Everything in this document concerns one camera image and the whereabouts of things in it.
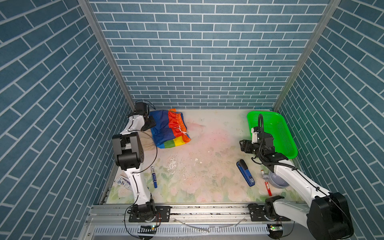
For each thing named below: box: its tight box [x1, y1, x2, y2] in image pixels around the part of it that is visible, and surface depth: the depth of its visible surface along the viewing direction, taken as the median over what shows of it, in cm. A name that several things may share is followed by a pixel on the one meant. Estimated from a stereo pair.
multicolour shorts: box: [150, 108, 191, 149], surface depth 104 cm
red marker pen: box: [261, 169, 273, 197], surface depth 84 cm
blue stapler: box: [236, 159, 256, 187], surface depth 87 cm
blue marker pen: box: [151, 166, 158, 189], surface depth 86 cm
